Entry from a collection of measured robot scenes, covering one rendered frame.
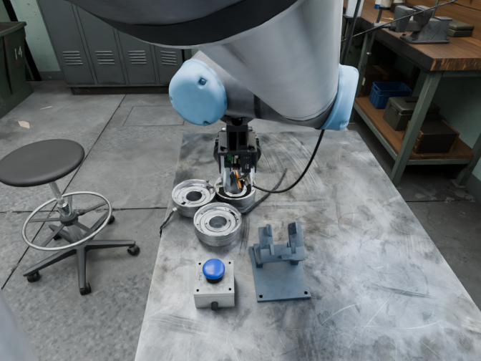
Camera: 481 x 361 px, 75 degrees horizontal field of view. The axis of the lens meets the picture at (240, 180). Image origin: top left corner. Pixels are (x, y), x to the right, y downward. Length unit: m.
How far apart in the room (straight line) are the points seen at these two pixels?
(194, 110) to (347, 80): 0.18
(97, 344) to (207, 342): 1.03
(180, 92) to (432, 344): 0.56
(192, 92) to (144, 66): 3.13
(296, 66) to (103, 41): 3.41
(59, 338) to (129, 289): 0.33
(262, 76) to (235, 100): 0.23
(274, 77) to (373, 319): 0.53
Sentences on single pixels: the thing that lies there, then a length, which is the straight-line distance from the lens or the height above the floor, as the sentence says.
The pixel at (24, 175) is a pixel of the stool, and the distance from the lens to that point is 1.44.
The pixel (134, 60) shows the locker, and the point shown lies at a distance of 3.51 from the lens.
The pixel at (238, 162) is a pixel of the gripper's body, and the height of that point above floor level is 0.99.
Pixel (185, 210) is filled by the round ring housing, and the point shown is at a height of 0.83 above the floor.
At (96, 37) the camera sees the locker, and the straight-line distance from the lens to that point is 3.56.
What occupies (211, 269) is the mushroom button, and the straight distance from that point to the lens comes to 0.56.
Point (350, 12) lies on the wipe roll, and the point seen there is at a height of 0.89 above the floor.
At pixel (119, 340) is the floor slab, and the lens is 1.55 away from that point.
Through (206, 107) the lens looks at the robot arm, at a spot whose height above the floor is 1.17.
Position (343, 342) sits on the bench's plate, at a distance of 0.60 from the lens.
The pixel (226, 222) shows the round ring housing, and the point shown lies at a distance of 0.71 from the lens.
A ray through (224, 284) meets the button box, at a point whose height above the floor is 0.84.
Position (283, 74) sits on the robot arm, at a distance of 0.17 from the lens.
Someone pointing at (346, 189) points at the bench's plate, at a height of 0.80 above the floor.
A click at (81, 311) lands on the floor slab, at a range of 1.68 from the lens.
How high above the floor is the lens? 1.33
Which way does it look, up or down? 38 degrees down
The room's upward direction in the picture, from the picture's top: straight up
